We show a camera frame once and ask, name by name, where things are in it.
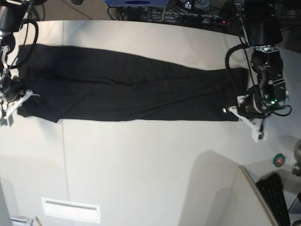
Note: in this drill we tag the blue box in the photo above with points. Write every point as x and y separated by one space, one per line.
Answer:
147 3

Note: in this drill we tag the black keyboard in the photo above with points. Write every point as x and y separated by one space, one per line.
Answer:
271 189

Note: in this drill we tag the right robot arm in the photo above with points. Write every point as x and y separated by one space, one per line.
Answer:
13 15

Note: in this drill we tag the green tape roll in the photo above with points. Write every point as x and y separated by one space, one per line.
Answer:
279 160

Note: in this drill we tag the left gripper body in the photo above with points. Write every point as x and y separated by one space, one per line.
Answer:
250 107

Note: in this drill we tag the metal cylinder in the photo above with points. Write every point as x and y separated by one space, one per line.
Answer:
296 168

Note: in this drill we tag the black t-shirt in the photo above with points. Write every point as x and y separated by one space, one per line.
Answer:
100 85

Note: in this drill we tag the black power strip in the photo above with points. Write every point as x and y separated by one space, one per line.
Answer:
200 19

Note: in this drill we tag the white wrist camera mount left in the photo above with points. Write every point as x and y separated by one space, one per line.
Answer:
256 126

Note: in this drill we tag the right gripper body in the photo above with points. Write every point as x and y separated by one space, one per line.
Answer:
11 89

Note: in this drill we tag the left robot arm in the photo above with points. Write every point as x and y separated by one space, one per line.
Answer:
258 23

